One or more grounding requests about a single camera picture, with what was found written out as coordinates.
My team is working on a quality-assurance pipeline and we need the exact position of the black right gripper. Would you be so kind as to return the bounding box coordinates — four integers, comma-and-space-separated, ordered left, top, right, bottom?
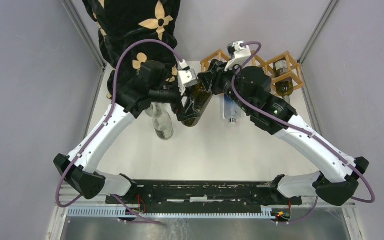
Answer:
199, 57, 253, 113

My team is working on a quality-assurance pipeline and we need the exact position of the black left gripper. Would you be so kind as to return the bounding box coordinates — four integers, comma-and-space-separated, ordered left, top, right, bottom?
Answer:
149, 80, 200, 121

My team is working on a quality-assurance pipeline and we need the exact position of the green wine bottle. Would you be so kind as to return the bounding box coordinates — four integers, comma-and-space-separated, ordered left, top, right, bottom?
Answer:
273, 58, 294, 104
181, 83, 213, 127

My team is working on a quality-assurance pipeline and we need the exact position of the clear bottle with black label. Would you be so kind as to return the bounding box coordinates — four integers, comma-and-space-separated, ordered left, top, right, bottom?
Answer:
152, 103, 174, 140

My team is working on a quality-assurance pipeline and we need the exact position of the clear bottle with dark label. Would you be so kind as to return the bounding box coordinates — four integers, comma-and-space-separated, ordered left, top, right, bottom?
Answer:
144, 103, 154, 118

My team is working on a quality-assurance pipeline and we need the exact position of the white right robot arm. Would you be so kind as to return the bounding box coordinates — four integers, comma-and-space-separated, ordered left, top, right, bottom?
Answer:
197, 60, 369, 206

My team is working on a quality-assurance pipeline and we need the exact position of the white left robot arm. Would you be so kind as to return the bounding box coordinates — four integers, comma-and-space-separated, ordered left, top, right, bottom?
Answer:
53, 60, 198, 204

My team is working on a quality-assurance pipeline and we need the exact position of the blue square glass bottle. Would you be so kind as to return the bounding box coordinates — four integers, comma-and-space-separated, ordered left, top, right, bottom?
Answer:
223, 94, 243, 124

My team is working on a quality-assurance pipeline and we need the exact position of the black floral plush blanket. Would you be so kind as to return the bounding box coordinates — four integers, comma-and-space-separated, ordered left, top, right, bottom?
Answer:
82, 0, 181, 98

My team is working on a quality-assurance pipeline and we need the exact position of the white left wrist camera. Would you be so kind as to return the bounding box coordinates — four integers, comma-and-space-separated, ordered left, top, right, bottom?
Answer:
177, 69, 198, 95

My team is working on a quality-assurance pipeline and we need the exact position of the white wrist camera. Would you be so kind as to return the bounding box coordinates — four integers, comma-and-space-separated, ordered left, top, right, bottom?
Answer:
177, 69, 198, 95
224, 41, 252, 72

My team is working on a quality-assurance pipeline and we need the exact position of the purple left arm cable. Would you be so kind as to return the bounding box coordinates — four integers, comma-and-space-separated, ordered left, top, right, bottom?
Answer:
55, 39, 188, 226

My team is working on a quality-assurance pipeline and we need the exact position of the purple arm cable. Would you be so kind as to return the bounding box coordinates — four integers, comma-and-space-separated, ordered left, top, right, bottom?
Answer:
55, 39, 188, 226
231, 41, 376, 225

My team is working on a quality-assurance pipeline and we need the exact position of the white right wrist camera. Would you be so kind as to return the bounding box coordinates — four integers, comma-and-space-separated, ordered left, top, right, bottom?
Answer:
224, 41, 252, 72

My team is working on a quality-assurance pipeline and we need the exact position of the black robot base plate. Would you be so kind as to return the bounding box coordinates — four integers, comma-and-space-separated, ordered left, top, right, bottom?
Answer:
120, 179, 303, 214

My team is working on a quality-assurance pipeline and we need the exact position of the white slotted cable duct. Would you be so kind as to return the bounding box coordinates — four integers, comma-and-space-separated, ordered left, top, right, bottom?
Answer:
66, 206, 276, 220

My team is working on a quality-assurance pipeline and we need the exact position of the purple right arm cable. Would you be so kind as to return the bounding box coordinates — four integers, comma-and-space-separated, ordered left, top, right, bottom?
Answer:
231, 41, 376, 225

